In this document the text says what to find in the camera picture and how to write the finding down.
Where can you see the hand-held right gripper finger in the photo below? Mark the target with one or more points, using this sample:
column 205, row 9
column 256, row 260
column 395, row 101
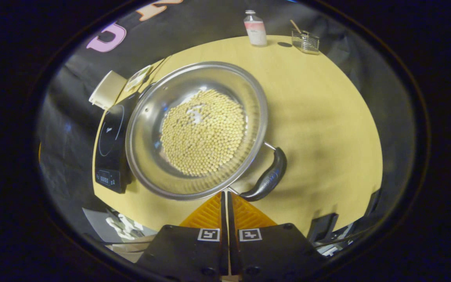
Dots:
column 231, row 235
column 224, row 235

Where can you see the black induction cooktop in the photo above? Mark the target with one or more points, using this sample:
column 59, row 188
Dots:
column 110, row 149

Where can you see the white crumpled cloth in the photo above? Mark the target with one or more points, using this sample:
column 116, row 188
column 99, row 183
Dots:
column 121, row 228

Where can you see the pile of soybeans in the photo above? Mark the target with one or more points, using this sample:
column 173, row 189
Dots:
column 204, row 133

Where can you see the white divided bean dish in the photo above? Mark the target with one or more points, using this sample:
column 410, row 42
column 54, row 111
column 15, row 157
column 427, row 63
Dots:
column 137, row 78

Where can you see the white toaster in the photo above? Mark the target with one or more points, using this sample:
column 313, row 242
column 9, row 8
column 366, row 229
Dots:
column 108, row 90

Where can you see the small black round cap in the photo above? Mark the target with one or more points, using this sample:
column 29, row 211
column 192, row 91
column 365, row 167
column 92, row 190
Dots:
column 284, row 44

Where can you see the clear bottle with pink label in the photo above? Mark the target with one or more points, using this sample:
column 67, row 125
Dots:
column 255, row 29

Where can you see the small clear glass holder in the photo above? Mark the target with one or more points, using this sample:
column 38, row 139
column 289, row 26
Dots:
column 305, row 41

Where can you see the wooden stick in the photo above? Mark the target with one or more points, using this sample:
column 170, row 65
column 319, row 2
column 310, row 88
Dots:
column 295, row 25

